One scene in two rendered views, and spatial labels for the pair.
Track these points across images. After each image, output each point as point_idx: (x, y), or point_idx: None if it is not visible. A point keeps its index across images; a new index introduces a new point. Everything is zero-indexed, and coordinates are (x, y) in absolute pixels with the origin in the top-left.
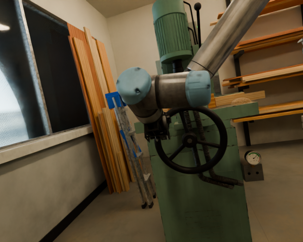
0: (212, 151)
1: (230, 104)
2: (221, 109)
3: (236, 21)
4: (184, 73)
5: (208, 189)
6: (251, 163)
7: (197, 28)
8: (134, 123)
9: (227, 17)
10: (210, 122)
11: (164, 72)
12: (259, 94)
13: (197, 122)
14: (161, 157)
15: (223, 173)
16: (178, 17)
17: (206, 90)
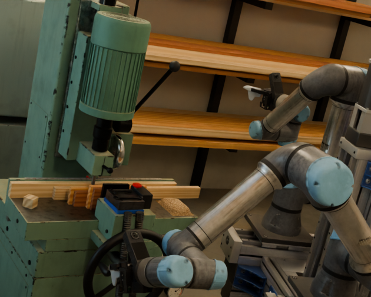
0: None
1: (160, 205)
2: (156, 220)
3: (245, 208)
4: (212, 266)
5: None
6: (171, 296)
7: (158, 83)
8: (29, 223)
9: (240, 202)
10: (149, 245)
11: (58, 102)
12: (193, 192)
13: None
14: (89, 295)
15: None
16: (139, 59)
17: (224, 283)
